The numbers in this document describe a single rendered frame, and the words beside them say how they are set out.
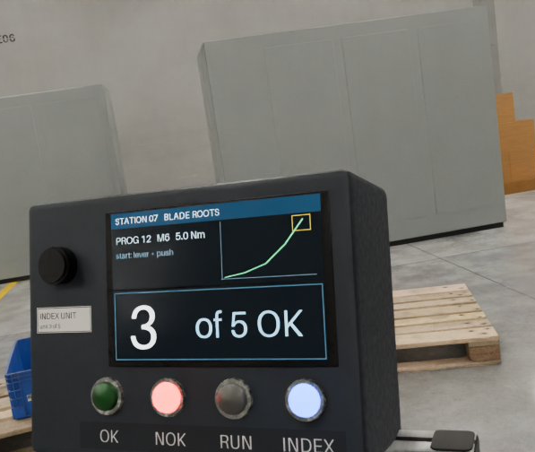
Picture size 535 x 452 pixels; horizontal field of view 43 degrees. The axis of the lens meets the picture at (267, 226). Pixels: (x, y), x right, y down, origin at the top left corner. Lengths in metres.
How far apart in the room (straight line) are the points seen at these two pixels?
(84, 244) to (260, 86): 5.55
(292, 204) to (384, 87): 5.86
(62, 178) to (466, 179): 4.16
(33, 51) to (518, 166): 8.29
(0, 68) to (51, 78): 0.87
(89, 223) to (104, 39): 12.27
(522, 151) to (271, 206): 8.67
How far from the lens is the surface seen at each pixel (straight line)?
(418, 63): 6.42
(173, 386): 0.48
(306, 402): 0.43
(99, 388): 0.51
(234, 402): 0.45
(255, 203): 0.45
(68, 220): 0.53
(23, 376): 3.28
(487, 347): 3.46
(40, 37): 12.90
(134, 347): 0.49
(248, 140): 6.01
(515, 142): 9.02
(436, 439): 0.51
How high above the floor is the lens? 1.29
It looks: 9 degrees down
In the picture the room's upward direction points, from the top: 8 degrees counter-clockwise
